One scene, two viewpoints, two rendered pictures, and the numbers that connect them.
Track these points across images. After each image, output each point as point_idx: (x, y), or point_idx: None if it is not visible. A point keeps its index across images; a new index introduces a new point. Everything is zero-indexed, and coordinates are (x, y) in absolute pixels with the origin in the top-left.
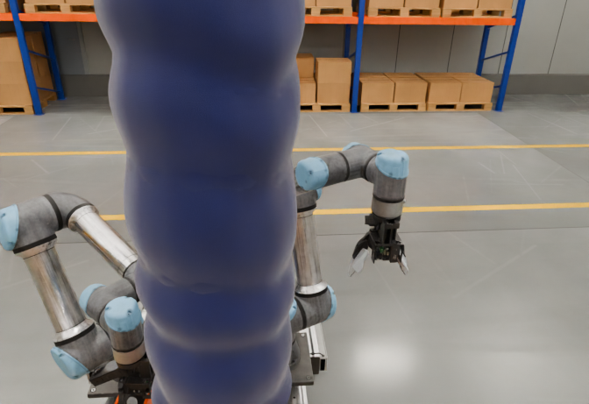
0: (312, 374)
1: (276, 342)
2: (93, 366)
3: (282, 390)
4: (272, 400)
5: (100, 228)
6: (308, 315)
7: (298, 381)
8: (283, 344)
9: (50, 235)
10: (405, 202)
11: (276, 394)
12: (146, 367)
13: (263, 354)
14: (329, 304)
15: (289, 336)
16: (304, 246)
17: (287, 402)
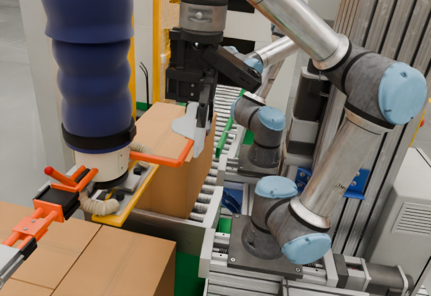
0: (236, 264)
1: None
2: (237, 119)
3: (56, 29)
4: (49, 22)
5: (285, 36)
6: (272, 216)
7: (229, 250)
8: None
9: (284, 34)
10: (195, 15)
11: (51, 23)
12: None
13: None
14: (290, 237)
15: None
16: (325, 153)
17: (53, 38)
